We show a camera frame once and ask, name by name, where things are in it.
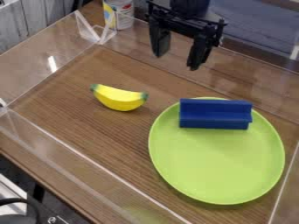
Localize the black cable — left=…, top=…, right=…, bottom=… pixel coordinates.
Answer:
left=0, top=198, right=42, bottom=224

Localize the yellow toy banana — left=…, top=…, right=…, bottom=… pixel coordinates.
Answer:
left=90, top=84, right=148, bottom=111

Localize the blue stepped block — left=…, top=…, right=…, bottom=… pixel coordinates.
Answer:
left=179, top=98, right=253, bottom=130

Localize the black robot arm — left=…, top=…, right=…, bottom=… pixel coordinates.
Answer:
left=146, top=0, right=229, bottom=71

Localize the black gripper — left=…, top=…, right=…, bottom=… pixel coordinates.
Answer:
left=146, top=0, right=229, bottom=71

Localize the white labelled canister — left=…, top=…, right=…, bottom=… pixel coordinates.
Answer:
left=103, top=0, right=135, bottom=30

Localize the green round plate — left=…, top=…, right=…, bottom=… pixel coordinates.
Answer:
left=148, top=103, right=286, bottom=206

